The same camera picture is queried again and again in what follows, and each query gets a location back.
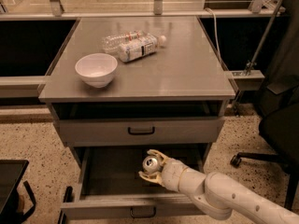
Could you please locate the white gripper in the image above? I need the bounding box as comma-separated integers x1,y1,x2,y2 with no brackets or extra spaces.
138,149,206,193

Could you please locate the green 7up soda can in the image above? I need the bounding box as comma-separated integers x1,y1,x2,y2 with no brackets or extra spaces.
142,156,161,174

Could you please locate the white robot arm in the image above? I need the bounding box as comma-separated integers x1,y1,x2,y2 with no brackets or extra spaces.
139,149,299,224

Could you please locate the open grey middle drawer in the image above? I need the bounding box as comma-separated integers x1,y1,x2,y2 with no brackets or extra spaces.
61,146,202,219

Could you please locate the grey top drawer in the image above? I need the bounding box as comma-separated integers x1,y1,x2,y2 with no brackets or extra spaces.
57,117,224,147

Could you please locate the grey metal drawer cabinet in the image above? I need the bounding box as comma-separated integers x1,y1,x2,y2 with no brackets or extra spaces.
37,15,237,224

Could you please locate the white ceramic bowl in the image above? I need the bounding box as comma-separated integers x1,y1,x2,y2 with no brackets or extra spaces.
75,53,118,88

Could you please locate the white labelled plastic bottle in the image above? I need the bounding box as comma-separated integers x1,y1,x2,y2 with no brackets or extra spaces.
118,34,166,63

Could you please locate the black office chair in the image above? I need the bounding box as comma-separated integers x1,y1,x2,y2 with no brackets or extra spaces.
230,0,299,209

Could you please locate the clear crushed plastic bottle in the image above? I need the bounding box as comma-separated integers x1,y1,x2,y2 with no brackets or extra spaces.
102,30,146,54

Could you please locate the metal rod stand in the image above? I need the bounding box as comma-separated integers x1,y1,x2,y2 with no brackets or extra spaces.
242,0,284,76

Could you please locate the black side table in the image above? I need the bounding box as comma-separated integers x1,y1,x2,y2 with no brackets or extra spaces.
0,160,36,224

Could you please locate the white cable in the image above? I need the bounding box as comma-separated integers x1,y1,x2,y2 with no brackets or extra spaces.
204,7,222,63

